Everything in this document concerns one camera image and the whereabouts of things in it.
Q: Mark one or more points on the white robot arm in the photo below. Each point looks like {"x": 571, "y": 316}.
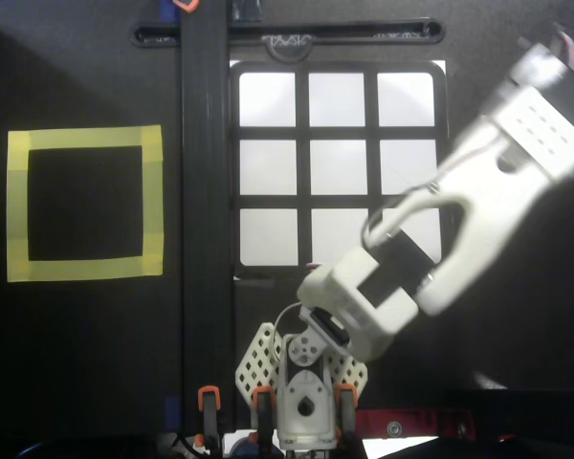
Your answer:
{"x": 483, "y": 215}

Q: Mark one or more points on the black mat with white squares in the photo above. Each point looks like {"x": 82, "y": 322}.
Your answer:
{"x": 337, "y": 167}

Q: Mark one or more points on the orange black spring clamp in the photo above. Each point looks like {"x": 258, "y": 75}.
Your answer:
{"x": 209, "y": 406}
{"x": 264, "y": 404}

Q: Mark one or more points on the blue tape piece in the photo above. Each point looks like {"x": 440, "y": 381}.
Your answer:
{"x": 167, "y": 9}
{"x": 172, "y": 411}

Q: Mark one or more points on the yellow tape square outline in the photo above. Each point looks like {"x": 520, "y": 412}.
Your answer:
{"x": 86, "y": 136}

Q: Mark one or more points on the black vertical rail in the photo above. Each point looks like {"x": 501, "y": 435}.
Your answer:
{"x": 205, "y": 191}

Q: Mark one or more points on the white perforated base plate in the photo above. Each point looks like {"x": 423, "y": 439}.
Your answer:
{"x": 253, "y": 363}

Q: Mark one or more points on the red pole mount bracket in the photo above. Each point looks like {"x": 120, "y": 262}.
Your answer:
{"x": 426, "y": 421}

